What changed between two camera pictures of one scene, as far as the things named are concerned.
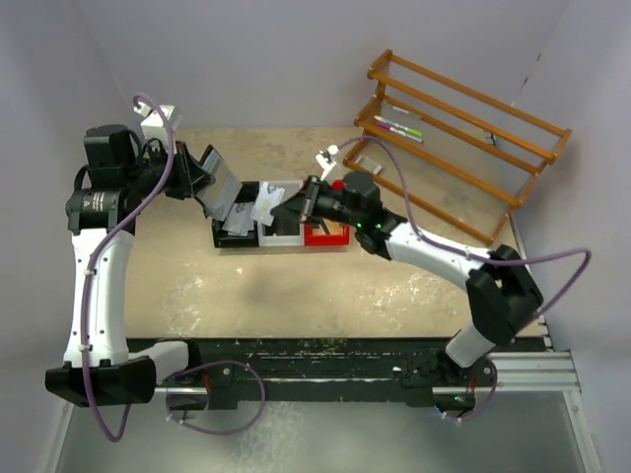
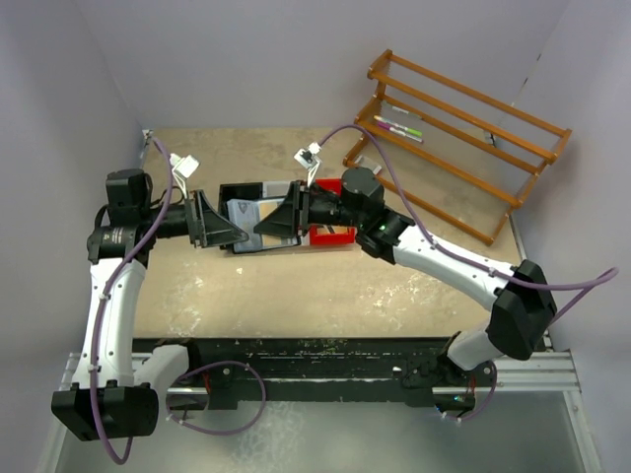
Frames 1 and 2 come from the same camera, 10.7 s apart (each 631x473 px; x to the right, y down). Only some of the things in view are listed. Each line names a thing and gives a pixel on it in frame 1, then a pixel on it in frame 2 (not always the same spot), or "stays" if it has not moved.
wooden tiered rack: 456,154 stays
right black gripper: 304,203 stays
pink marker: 399,131 stays
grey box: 193,176 to 246,213
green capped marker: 398,126 stays
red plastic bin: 338,231 stays
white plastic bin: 289,187 to 275,189
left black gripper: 175,190 to 210,229
